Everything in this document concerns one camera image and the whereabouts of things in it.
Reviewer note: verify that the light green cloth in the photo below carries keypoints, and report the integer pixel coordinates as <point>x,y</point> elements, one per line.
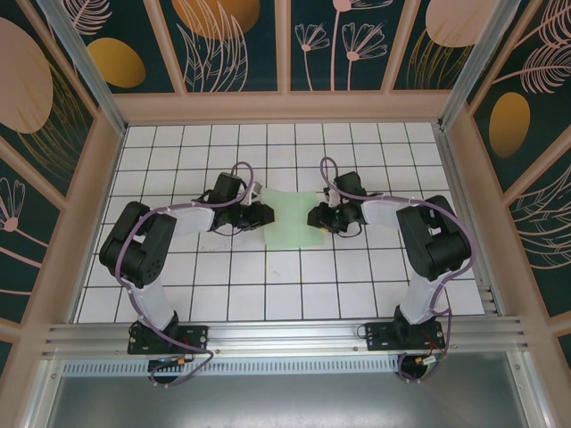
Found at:
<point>290,218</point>

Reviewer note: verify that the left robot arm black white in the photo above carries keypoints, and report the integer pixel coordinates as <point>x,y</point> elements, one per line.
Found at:
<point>143,249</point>

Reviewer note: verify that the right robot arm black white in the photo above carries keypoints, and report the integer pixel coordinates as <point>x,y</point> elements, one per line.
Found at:
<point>441,249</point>

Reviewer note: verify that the grey metal sheet panel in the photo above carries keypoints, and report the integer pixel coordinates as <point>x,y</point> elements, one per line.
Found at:
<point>290,401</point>

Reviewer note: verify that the yellow power connector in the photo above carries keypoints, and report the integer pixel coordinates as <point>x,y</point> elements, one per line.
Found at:
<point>419,359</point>
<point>179,360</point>

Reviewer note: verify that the aluminium mounting rail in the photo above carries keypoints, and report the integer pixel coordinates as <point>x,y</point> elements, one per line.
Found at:
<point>290,334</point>

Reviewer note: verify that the aluminium side rail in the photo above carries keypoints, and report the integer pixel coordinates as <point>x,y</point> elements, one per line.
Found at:
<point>464,223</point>

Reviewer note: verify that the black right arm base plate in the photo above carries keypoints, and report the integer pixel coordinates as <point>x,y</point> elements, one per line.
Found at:
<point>379,336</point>

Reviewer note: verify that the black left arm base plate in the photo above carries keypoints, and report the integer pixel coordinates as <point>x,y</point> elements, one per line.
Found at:
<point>196,336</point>

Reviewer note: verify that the aluminium frame post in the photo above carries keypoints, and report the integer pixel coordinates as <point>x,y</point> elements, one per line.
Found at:
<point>482,58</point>
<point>80,58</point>

